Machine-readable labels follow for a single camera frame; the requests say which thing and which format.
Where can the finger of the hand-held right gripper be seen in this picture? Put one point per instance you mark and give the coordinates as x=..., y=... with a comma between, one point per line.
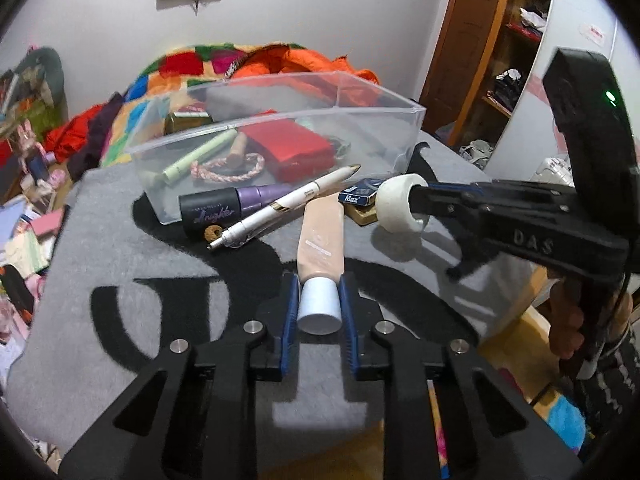
x=450, y=210
x=450, y=189

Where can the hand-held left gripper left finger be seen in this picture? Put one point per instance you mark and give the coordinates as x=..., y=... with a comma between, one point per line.
x=287, y=330

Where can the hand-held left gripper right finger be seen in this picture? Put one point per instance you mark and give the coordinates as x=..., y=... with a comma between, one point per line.
x=350, y=330

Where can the white tape roll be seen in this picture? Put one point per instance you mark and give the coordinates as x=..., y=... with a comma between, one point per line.
x=392, y=205

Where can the tan eraser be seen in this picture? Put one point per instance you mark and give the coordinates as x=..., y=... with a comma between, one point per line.
x=362, y=216

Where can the clear plastic storage box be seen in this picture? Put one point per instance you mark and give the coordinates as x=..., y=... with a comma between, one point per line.
x=385, y=130

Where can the blue eraser box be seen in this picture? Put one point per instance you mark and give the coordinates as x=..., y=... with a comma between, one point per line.
x=357, y=195

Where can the beige foundation tube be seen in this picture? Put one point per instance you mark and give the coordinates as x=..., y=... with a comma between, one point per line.
x=320, y=240

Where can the clear silver pen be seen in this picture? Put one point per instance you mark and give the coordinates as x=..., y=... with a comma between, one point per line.
x=240, y=230

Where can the small brown twine ball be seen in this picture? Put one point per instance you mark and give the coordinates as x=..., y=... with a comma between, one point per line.
x=213, y=234

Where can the purple and black tube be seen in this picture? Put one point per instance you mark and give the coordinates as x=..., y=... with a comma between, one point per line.
x=215, y=212

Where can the red foil packet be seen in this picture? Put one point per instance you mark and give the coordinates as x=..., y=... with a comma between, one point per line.
x=290, y=147

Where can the light green tube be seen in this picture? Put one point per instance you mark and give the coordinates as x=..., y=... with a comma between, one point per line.
x=200, y=156

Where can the dark green bottle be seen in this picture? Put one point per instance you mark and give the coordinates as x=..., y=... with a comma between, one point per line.
x=187, y=121

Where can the person's right forearm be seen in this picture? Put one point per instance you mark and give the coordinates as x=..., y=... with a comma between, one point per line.
x=615, y=400

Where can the person's right hand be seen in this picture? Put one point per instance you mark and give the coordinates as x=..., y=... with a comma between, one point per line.
x=565, y=330

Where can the white bag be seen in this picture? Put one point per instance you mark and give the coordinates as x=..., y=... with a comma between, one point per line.
x=475, y=154

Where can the white ribbed case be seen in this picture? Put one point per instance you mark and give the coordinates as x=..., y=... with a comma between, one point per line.
x=550, y=170

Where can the wooden wardrobe shelf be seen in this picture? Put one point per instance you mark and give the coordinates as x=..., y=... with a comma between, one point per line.
x=520, y=50

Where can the white sliding wardrobe door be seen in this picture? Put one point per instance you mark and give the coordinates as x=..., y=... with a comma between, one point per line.
x=580, y=5

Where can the wooden door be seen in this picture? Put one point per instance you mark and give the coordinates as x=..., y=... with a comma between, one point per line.
x=470, y=40

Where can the colourful rug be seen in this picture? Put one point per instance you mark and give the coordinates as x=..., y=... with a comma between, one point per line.
x=520, y=360

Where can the orange puffer jacket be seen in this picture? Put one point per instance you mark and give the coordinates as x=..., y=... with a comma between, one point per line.
x=305, y=67

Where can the pink book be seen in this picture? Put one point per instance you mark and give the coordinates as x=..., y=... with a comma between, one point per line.
x=47, y=222

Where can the dark purple cloth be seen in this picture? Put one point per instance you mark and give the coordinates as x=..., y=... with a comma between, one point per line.
x=95, y=140

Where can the colourful patchwork quilt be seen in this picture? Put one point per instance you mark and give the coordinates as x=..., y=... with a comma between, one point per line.
x=165, y=72

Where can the red cloth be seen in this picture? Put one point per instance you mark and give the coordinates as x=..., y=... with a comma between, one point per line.
x=70, y=132

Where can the pink bunny toy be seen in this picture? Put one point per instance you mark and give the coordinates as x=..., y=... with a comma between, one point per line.
x=27, y=142

